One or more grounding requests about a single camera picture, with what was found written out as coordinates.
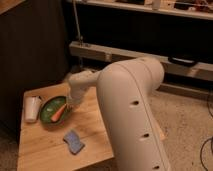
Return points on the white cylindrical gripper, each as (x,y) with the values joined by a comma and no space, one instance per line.
(74,99)

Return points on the green ceramic bowl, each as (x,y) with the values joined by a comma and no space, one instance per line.
(51,107)

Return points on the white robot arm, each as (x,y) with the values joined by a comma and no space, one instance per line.
(122,90)

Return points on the orange carrot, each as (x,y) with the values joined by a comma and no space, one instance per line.
(58,113)

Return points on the white paper cup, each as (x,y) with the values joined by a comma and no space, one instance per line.
(31,108)

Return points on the wooden low table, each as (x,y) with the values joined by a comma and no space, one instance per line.
(42,148)

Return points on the blue sponge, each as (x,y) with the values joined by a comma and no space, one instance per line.
(73,141)

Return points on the metal stand pole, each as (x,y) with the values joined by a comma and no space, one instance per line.
(78,32)

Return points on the upper wooden shelf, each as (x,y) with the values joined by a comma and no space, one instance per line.
(143,8)

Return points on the long grey case with handle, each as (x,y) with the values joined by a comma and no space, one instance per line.
(108,54)

